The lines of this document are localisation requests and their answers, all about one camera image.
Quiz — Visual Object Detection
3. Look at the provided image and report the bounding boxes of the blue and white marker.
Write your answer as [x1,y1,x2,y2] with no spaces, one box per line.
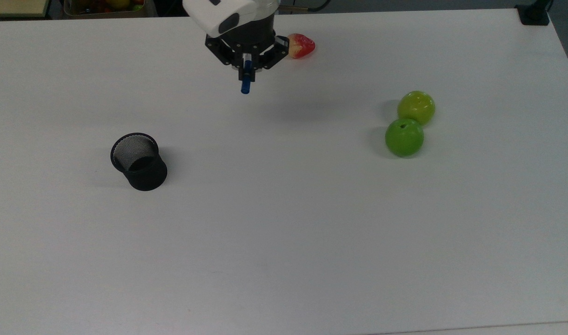
[241,53,253,95]

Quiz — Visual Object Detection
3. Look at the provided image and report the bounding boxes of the black mesh pen cup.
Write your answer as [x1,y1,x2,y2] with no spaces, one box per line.
[110,133,168,192]

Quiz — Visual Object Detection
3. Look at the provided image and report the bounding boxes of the yellowish board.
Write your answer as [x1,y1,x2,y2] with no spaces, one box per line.
[0,0,50,19]

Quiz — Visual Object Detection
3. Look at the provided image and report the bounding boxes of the red toy strawberry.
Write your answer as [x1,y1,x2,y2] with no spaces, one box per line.
[287,33,316,60]

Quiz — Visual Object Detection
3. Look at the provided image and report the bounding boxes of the black square stand base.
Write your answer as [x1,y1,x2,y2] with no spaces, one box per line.
[515,0,552,27]

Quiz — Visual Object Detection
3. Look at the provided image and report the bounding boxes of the yellow-green apple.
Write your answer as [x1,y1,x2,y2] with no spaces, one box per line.
[397,91,436,127]

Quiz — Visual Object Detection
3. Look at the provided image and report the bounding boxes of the clear bin with fruits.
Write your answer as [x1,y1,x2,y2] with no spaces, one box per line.
[63,0,148,19]

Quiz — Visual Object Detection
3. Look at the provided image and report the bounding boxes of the dark green apple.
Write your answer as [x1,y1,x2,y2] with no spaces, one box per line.
[385,118,425,158]

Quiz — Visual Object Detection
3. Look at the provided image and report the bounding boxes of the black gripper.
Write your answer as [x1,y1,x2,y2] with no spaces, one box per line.
[205,18,290,83]

